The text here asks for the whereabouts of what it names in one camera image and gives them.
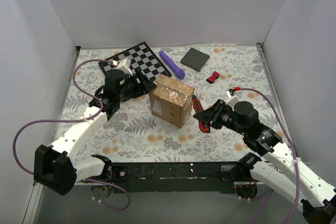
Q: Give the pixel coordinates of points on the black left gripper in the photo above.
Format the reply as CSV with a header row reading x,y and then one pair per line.
x,y
142,83

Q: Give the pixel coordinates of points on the brown cardboard express box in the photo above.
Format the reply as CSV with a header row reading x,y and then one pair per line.
x,y
171,100

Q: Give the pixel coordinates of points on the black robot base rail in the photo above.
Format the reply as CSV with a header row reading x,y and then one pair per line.
x,y
220,177

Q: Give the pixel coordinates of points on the black white checkerboard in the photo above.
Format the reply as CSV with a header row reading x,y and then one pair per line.
x,y
142,57

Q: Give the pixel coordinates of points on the dark grey studded baseplate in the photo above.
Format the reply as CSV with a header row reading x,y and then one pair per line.
x,y
195,59

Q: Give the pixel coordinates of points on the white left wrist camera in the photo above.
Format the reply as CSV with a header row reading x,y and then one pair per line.
x,y
123,65

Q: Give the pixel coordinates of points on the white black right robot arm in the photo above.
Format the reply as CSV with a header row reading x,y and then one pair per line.
x,y
270,161

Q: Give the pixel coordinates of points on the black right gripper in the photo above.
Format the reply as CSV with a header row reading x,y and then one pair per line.
x,y
214,115

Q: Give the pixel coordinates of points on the purple cylindrical handle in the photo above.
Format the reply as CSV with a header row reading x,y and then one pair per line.
x,y
176,69

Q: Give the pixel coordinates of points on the floral patterned table mat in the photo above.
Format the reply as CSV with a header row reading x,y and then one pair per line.
x,y
134,134

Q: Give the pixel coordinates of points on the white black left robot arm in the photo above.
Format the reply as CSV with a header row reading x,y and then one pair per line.
x,y
55,166

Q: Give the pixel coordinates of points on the red black knife cap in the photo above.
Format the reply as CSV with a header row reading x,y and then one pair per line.
x,y
213,77

